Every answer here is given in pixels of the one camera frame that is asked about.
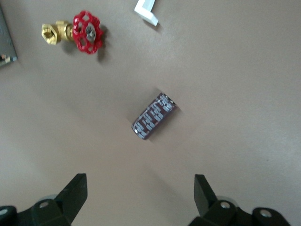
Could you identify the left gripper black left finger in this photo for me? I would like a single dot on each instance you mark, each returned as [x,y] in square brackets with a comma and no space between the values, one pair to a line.
[70,200]

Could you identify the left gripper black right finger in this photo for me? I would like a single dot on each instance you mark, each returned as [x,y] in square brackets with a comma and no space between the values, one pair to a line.
[207,204]

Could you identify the dark brown electrolytic capacitor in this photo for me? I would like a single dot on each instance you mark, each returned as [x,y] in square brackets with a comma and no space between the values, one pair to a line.
[152,116]

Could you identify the brown table mat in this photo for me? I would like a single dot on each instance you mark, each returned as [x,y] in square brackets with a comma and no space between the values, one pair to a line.
[235,94]

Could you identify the metal mesh power supply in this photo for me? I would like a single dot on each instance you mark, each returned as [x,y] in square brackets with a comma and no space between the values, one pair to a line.
[5,42]

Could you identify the white curved pipe clamp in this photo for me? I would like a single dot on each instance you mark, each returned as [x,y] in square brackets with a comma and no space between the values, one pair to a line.
[147,15]

